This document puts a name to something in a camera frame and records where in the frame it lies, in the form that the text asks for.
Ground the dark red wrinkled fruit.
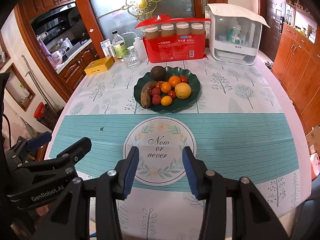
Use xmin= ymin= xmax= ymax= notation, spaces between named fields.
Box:
xmin=152 ymin=94 xmax=162 ymax=106

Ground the small yellow-orange kumquat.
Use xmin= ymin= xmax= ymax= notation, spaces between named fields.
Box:
xmin=161 ymin=95 xmax=173 ymax=107

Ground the brown avocado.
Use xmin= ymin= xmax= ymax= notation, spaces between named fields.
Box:
xmin=150 ymin=66 xmax=167 ymax=81

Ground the orange tangerine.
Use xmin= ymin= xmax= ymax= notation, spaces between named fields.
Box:
xmin=168 ymin=75 xmax=181 ymax=88

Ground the small orange-red fruit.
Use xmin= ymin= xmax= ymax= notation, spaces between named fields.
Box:
xmin=161 ymin=82 xmax=172 ymax=94

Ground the red cherry tomato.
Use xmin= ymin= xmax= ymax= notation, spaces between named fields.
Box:
xmin=168 ymin=90 xmax=176 ymax=99

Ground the red round container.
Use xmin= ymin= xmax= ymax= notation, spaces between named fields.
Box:
xmin=34 ymin=102 xmax=47 ymax=119

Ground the tree print tablecloth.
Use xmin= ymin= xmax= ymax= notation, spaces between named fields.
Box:
xmin=46 ymin=56 xmax=311 ymax=239

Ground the overripe brown banana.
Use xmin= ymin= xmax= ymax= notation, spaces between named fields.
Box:
xmin=140 ymin=81 xmax=157 ymax=108

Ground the yellow tin box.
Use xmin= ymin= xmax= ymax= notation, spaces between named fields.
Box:
xmin=85 ymin=56 xmax=114 ymax=75

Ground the dark red fruit on plate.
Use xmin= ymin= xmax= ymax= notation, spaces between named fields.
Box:
xmin=151 ymin=88 xmax=161 ymax=96

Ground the small red tomato left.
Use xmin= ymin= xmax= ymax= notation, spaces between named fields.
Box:
xmin=155 ymin=82 xmax=162 ymax=89

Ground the small red tomato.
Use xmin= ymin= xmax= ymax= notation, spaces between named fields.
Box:
xmin=155 ymin=82 xmax=162 ymax=89
xmin=180 ymin=75 xmax=189 ymax=83

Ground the small silver can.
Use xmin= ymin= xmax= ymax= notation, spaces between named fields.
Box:
xmin=108 ymin=45 xmax=119 ymax=62

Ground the white blue carton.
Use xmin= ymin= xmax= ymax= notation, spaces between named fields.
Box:
xmin=100 ymin=38 xmax=111 ymax=57

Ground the clear drinking glass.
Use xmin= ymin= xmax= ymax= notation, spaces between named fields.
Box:
xmin=123 ymin=46 xmax=140 ymax=69

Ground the dark green scalloped plate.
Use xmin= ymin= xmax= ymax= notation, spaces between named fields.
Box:
xmin=133 ymin=66 xmax=201 ymax=113

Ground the clear bottle green label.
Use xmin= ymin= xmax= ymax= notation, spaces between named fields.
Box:
xmin=112 ymin=30 xmax=127 ymax=61

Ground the large yellow orange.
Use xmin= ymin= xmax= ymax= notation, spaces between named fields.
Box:
xmin=175 ymin=82 xmax=191 ymax=99

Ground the white squeeze wash bottle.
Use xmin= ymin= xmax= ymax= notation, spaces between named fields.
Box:
xmin=123 ymin=31 xmax=148 ymax=61

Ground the small red tomato right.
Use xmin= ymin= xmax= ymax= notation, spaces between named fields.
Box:
xmin=180 ymin=75 xmax=189 ymax=83

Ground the red paper cup package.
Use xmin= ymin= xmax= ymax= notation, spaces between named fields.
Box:
xmin=135 ymin=15 xmax=211 ymax=63

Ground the frosted glass door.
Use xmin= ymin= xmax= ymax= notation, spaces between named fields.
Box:
xmin=89 ymin=0 xmax=195 ymax=46

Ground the white countertop sterilizer cabinet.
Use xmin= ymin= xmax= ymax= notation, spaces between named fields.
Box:
xmin=205 ymin=3 xmax=270 ymax=66

